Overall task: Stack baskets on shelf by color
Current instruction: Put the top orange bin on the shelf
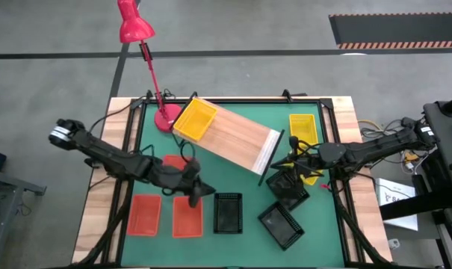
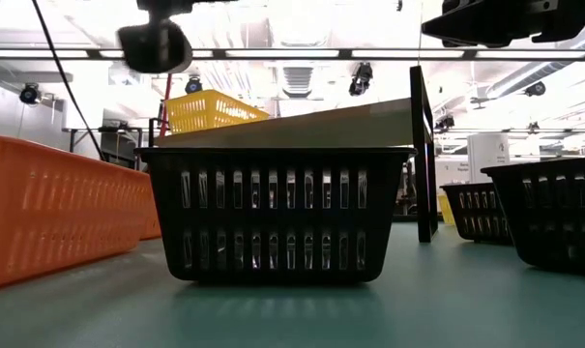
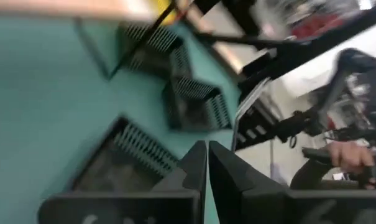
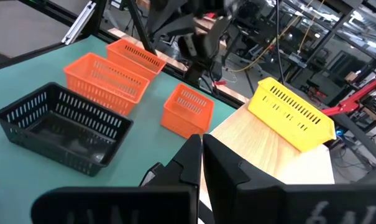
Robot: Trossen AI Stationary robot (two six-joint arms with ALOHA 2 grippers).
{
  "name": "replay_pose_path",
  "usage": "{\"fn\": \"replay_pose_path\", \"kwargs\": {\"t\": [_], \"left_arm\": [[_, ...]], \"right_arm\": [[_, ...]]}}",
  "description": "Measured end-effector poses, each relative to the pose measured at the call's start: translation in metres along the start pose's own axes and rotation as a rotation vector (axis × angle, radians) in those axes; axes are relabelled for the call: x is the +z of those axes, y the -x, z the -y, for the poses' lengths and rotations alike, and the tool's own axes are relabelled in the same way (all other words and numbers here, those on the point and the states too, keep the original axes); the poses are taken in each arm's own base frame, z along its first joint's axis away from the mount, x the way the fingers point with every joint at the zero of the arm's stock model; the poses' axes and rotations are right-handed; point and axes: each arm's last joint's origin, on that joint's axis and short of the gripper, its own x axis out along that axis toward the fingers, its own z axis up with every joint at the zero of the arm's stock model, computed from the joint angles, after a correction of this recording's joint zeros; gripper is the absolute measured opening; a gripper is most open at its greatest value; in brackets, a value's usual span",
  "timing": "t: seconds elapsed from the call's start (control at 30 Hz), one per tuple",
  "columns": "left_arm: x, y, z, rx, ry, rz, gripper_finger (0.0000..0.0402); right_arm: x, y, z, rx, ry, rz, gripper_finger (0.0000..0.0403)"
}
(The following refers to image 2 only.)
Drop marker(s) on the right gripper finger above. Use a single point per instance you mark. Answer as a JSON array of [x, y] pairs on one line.
[[480, 30], [485, 6]]

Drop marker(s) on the yellow plastic basket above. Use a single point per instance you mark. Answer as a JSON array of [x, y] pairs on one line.
[[447, 210], [200, 113]]

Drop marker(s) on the black plastic basket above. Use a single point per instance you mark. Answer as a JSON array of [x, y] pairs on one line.
[[272, 220], [476, 213], [553, 212]]

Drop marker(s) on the wooden shelf with black legs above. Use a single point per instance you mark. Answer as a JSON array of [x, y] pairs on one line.
[[321, 128]]

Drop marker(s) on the red desk lamp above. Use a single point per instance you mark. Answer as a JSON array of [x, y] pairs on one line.
[[166, 96]]

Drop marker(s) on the white cabinet with print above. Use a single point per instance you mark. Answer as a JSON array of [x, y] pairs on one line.
[[485, 154]]

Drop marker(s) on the black framed background table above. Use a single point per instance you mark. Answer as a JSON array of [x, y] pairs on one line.
[[108, 129]]

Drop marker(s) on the ceiling air vent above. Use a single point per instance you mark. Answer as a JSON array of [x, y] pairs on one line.
[[298, 79]]

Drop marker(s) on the green table mat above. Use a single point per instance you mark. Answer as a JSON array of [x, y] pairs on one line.
[[418, 314]]

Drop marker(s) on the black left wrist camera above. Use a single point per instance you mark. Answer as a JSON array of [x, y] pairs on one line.
[[154, 48]]

